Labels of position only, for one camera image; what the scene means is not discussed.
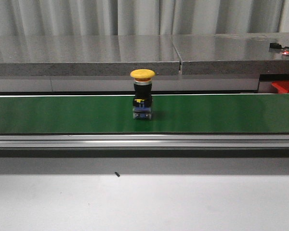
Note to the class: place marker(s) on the green conveyor belt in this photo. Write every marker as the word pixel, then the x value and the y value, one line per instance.
pixel 236 113

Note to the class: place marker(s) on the grey pleated curtain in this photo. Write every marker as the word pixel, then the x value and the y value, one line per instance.
pixel 138 17

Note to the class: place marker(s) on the grey stone counter slab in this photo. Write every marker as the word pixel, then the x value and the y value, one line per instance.
pixel 86 55

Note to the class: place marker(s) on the aluminium conveyor side rail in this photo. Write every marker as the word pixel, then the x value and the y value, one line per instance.
pixel 146 141

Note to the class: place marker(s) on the red plate tray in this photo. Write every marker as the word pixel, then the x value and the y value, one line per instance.
pixel 281 86

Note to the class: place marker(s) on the black connector plug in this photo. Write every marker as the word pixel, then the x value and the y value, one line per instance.
pixel 276 46

